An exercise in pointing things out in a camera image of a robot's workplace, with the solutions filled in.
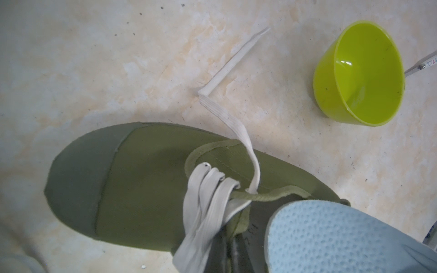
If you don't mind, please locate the olive green shoe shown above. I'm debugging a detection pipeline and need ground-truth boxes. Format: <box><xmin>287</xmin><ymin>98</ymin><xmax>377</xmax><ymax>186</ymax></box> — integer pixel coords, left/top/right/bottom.
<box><xmin>44</xmin><ymin>33</ymin><xmax>349</xmax><ymax>273</ymax></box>

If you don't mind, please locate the grey-blue insole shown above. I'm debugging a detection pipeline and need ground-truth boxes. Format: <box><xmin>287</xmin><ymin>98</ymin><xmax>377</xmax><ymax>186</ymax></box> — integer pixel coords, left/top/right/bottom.
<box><xmin>265</xmin><ymin>200</ymin><xmax>437</xmax><ymax>273</ymax></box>

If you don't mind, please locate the lime green bowl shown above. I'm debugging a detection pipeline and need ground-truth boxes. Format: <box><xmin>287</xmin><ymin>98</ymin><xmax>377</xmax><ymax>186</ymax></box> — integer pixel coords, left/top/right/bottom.
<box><xmin>313</xmin><ymin>20</ymin><xmax>405</xmax><ymax>127</ymax></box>

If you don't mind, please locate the metal spoon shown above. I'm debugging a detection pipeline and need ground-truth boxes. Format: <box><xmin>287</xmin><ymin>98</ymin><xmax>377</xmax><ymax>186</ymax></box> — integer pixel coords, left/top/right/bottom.
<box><xmin>405</xmin><ymin>51</ymin><xmax>437</xmax><ymax>77</ymax></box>

